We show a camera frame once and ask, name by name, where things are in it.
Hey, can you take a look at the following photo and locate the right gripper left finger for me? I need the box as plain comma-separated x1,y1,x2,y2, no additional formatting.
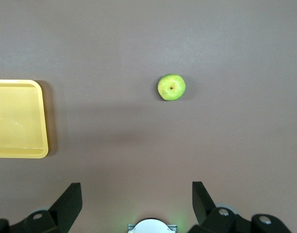
0,182,83,233

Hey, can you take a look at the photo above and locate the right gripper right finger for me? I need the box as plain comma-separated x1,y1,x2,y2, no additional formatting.
187,181,292,233

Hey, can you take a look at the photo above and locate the green apple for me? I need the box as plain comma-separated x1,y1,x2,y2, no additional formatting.
157,73,187,101

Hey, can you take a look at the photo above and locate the yellow plastic tray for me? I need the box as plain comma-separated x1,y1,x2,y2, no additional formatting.
0,79,50,159

